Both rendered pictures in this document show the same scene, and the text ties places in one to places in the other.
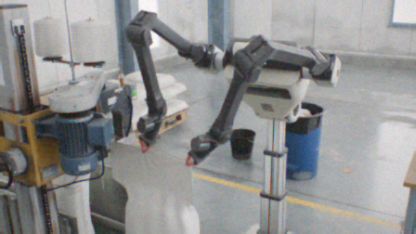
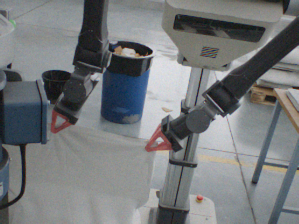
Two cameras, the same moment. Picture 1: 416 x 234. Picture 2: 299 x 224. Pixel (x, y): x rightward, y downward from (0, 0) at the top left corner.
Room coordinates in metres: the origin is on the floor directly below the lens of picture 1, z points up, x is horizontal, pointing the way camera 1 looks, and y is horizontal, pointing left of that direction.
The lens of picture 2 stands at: (1.01, 0.55, 1.58)
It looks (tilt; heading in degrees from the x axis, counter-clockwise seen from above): 25 degrees down; 329
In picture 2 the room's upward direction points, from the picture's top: 9 degrees clockwise
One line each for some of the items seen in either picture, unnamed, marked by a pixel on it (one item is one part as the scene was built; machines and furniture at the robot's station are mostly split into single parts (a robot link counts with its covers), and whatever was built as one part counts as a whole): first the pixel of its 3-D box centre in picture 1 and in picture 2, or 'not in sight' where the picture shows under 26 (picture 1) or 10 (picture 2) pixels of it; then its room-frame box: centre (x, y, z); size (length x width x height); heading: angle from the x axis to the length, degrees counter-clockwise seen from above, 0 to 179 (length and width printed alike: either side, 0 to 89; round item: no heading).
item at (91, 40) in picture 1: (92, 40); not in sight; (1.78, 0.46, 1.61); 0.17 x 0.17 x 0.17
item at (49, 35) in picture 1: (49, 36); not in sight; (1.92, 0.69, 1.61); 0.15 x 0.14 x 0.17; 59
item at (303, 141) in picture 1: (298, 140); (125, 83); (3.86, -0.88, 0.32); 0.51 x 0.48 x 0.65; 149
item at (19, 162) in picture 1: (13, 162); not in sight; (1.63, 0.80, 1.14); 0.11 x 0.06 x 0.11; 59
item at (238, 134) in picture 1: (241, 144); (57, 87); (4.28, -0.38, 0.13); 0.30 x 0.30 x 0.26
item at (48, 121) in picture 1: (54, 126); not in sight; (1.66, 0.62, 1.27); 0.12 x 0.09 x 0.09; 149
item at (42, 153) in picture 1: (45, 136); not in sight; (1.80, 0.72, 1.18); 0.34 x 0.25 x 0.31; 149
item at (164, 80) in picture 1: (148, 80); not in sight; (5.54, 0.75, 0.56); 0.67 x 0.43 x 0.15; 59
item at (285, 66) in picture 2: not in sight; (277, 58); (4.03, -2.93, 0.44); 0.66 x 0.43 x 0.13; 149
